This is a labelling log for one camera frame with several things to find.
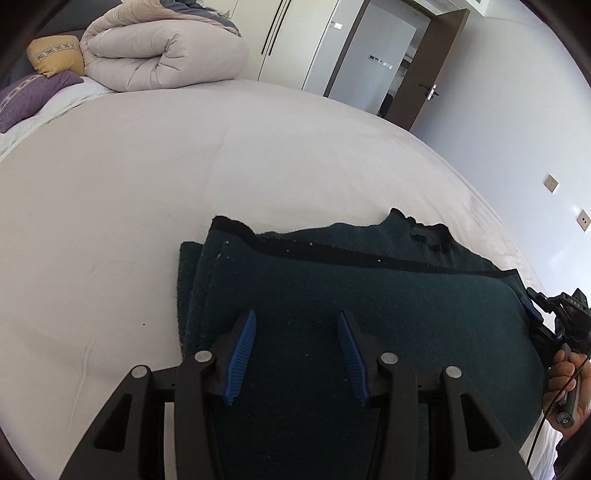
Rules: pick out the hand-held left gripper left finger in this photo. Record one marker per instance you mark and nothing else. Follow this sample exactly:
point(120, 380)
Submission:
point(240, 355)

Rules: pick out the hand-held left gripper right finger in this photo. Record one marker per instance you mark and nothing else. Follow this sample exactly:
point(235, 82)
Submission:
point(353, 357)

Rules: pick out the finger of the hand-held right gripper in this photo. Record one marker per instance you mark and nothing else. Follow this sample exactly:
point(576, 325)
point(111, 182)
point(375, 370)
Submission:
point(531, 310)
point(549, 334)

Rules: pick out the dark green knit sweater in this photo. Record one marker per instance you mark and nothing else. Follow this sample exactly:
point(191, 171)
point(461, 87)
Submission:
point(415, 295)

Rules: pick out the person's right hand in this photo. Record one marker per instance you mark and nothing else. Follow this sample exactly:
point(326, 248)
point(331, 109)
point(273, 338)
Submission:
point(556, 381)

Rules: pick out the brown door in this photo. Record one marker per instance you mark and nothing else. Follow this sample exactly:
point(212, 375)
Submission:
point(431, 55)

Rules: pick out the white pillow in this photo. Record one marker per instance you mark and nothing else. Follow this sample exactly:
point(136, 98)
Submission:
point(60, 104)

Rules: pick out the folded beige duvet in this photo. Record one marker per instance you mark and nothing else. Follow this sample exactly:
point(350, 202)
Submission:
point(152, 55)

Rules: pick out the white wardrobe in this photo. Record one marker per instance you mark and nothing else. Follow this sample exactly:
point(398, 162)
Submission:
point(295, 41)

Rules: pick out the purple patterned pillow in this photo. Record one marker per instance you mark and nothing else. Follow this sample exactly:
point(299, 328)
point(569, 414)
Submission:
point(32, 97)

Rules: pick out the yellow patterned pillow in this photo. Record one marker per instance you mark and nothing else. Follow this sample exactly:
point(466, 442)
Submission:
point(55, 57)

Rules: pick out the grey padded headboard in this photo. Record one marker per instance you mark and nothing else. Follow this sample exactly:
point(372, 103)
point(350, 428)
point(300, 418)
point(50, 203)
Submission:
point(69, 21)

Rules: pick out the beige wall socket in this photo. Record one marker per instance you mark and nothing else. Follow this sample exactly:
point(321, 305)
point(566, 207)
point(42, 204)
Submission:
point(551, 183)
point(585, 220)

